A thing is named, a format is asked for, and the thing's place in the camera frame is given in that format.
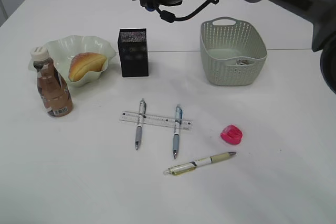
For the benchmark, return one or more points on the brown Nescafe coffee bottle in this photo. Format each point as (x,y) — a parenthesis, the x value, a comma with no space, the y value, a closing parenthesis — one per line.
(51,86)

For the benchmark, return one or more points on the white beige ballpoint pen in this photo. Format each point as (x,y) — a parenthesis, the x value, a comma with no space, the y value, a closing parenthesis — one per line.
(190,166)

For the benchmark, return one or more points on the pale green wavy plate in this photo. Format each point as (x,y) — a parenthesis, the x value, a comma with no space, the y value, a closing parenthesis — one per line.
(63,50)

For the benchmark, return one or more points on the black mesh pen holder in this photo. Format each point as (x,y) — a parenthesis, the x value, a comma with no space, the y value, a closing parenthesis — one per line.
(133,52)

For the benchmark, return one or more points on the bread bun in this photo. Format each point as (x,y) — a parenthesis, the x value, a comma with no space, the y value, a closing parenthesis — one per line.
(85,62)

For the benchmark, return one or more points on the paper piece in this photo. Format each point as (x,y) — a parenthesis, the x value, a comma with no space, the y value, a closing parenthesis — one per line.
(242,62)

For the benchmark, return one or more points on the blue grip ballpoint pen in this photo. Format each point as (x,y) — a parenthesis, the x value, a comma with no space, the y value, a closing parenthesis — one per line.
(177,129)

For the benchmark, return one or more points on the clear plastic ruler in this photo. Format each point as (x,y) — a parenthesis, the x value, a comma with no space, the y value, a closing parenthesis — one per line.
(149,119)

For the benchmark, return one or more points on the light green woven basket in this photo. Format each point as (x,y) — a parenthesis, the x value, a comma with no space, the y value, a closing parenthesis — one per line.
(223,41)

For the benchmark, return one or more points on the grey grip ballpoint pen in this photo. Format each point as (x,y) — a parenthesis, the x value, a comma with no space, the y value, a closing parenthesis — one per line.
(141,115)

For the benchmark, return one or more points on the blue pencil sharpener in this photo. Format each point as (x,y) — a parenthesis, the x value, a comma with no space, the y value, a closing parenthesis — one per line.
(150,9)

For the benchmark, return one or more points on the pink pencil sharpener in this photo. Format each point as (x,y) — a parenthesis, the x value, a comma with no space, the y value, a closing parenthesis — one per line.
(231,135)

